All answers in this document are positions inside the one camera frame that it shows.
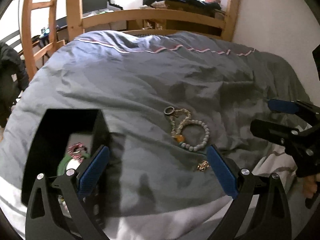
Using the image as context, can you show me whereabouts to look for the green jade bangle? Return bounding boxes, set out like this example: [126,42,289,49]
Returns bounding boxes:
[57,153,90,176]

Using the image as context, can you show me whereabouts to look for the pink crystal bead bracelet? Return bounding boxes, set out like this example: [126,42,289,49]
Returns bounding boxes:
[67,142,89,163]

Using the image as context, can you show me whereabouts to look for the gold charm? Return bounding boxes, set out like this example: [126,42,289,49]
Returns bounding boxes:
[197,160,210,172]

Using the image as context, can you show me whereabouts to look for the clear crystal bead bracelet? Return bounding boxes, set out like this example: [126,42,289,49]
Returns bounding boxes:
[170,108,193,138]

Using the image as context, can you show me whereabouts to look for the black jewelry box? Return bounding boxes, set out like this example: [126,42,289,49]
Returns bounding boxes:
[21,108,112,233]

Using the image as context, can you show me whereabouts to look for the person's right hand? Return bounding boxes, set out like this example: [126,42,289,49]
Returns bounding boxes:
[303,174,319,199]

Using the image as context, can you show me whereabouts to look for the striped grey white sheet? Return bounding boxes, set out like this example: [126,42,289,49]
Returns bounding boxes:
[1,145,316,239]

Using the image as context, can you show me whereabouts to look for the grey duvet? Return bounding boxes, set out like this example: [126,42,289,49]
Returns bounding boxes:
[1,31,310,217]

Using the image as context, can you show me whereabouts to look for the dark jacket on chair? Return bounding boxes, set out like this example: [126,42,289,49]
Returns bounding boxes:
[1,42,29,128]

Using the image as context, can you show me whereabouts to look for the desk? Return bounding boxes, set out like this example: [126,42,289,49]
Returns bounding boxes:
[31,2,123,43]

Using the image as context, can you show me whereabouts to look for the wooden ladder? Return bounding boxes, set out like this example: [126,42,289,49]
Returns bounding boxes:
[20,0,66,80]

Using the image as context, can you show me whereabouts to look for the black computer monitor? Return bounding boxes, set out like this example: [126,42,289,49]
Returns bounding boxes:
[82,0,108,13]

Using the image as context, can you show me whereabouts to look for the grey bead bracelet amber bead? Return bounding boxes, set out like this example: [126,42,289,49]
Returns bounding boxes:
[175,119,210,152]

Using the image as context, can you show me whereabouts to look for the wooden bed frame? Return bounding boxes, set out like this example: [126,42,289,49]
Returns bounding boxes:
[66,0,240,42]

